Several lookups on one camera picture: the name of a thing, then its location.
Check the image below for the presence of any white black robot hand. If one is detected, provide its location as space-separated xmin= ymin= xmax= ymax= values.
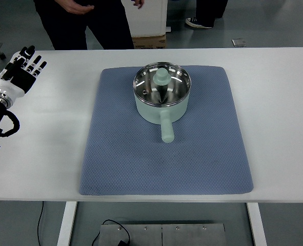
xmin=0 ymin=46 xmax=47 ymax=100

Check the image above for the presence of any green pot with handle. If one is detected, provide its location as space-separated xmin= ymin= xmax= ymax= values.
xmin=133 ymin=61 xmax=192 ymax=144

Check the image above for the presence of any person in dark clothes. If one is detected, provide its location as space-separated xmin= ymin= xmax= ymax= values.
xmin=34 ymin=0 xmax=134 ymax=50

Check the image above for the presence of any blue textured mat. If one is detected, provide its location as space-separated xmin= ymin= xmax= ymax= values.
xmin=79 ymin=66 xmax=253 ymax=195

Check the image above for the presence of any glass lid green knob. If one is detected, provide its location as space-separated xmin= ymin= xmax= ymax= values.
xmin=133 ymin=62 xmax=191 ymax=107

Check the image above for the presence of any cardboard box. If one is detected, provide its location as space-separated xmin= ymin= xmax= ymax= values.
xmin=132 ymin=35 xmax=167 ymax=49

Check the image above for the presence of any white cabinet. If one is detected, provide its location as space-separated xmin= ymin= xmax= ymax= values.
xmin=122 ymin=0 xmax=168 ymax=37

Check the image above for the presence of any white table leg left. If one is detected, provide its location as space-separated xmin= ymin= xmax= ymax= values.
xmin=57 ymin=201 xmax=78 ymax=246

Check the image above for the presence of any white table leg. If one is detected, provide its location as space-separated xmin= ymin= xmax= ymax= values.
xmin=247 ymin=202 xmax=267 ymax=246
xmin=57 ymin=201 xmax=78 ymax=246

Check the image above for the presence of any person with blue sneaker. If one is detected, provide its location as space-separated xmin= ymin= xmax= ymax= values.
xmin=185 ymin=0 xmax=228 ymax=29

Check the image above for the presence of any grey floor plate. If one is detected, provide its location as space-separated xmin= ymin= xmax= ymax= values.
xmin=231 ymin=38 xmax=247 ymax=48

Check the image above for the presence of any white table leg right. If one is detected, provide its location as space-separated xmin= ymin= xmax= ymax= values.
xmin=247 ymin=202 xmax=267 ymax=246

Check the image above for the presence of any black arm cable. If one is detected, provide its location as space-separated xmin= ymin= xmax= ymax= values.
xmin=0 ymin=109 xmax=21 ymax=137

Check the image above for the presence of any black floor cable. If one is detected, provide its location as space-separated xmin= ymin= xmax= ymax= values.
xmin=37 ymin=201 xmax=132 ymax=246

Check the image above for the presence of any metal base plate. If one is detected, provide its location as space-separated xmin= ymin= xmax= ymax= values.
xmin=98 ymin=223 xmax=227 ymax=245

